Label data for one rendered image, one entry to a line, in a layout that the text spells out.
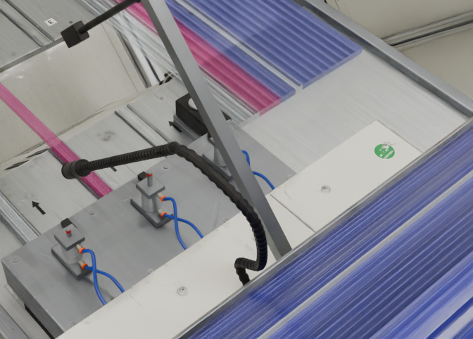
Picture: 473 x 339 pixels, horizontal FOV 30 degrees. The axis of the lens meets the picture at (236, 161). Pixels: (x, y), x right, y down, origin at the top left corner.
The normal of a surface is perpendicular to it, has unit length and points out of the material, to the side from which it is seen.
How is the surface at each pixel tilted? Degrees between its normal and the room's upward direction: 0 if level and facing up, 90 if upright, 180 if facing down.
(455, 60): 90
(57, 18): 45
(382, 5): 90
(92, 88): 0
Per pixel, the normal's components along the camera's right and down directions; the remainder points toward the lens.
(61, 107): 0.50, -0.08
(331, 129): 0.04, -0.67
